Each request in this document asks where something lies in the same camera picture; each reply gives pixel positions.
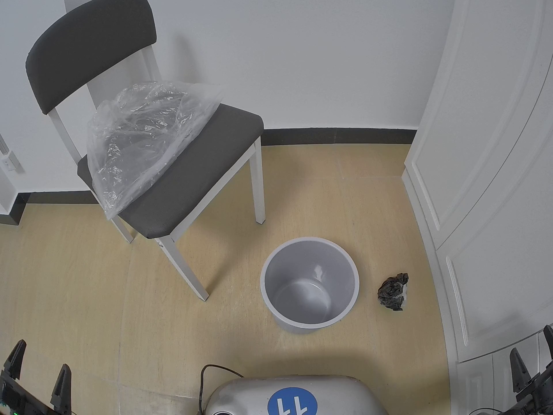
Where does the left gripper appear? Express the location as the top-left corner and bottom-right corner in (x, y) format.
(0, 340), (72, 415)

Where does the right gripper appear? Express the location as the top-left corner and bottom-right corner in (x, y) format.
(509, 324), (553, 415)

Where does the clear plastic bag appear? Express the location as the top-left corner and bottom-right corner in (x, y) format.
(86, 81), (224, 221)

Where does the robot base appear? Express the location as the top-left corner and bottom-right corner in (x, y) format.
(207, 375), (389, 415)

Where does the white trash bin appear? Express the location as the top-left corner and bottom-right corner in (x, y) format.
(260, 237), (360, 335)

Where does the crumpled black plastic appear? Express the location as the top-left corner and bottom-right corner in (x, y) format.
(377, 272), (410, 312)

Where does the white wardrobe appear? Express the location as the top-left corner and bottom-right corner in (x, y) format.
(401, 0), (553, 415)

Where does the dark grey white-legged chair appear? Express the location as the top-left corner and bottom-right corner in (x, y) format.
(25, 0), (266, 303)

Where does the black cable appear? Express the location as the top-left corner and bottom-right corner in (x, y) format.
(197, 363), (245, 412)

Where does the white wall socket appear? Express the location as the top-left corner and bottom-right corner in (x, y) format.
(0, 133), (24, 173)

